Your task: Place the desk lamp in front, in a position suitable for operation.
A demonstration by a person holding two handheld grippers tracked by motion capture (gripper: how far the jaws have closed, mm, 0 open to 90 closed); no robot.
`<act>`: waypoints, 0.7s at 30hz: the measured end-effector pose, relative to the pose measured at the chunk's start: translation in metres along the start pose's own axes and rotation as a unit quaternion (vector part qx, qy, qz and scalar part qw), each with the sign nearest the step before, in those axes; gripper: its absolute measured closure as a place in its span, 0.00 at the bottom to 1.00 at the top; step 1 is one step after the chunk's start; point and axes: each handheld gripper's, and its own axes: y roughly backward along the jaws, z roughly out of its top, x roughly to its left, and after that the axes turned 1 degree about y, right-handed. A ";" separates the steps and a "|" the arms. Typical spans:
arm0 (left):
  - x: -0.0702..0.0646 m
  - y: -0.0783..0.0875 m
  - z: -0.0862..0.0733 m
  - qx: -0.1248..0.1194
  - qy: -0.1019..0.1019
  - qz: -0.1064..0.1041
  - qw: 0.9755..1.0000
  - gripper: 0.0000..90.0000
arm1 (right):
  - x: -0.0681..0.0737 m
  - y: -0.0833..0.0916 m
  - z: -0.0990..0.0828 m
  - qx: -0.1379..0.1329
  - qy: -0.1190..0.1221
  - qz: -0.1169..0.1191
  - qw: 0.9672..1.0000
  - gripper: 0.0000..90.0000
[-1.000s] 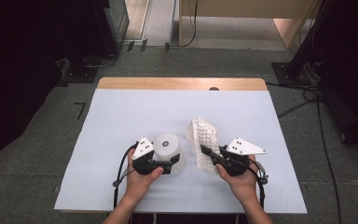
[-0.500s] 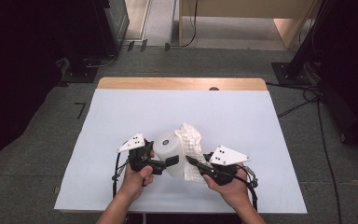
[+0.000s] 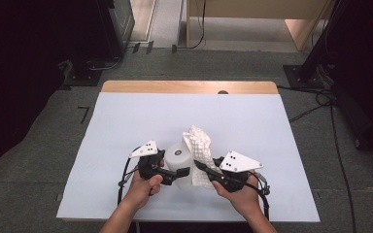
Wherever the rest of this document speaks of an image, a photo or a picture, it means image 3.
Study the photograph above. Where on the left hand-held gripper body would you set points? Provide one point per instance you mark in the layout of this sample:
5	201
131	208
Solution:
149	165

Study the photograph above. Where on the light wooden desk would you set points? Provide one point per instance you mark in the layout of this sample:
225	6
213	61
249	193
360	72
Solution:
255	8

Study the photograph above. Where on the dark curtain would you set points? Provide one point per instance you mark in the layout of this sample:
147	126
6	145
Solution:
13	81

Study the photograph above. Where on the white table sheet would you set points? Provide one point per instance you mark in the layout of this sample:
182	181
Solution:
175	110

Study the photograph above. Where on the black slanted stand pole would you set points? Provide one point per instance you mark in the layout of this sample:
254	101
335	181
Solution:
320	42

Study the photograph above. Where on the black stand base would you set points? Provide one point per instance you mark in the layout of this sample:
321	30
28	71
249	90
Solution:
301	77
84	77

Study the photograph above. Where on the glass door cabinet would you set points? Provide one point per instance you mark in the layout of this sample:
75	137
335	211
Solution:
123	19

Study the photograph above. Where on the person's right hand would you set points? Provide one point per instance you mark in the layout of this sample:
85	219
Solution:
243	200

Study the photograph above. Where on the person's left hand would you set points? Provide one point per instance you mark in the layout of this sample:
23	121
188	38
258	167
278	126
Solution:
141	194

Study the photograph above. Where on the white waffle cloth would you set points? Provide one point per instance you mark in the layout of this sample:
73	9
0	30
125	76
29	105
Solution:
200	145

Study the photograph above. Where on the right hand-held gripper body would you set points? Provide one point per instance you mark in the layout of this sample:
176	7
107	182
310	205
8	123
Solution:
236	163

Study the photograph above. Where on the white cylinder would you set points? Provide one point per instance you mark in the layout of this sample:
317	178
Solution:
178	158

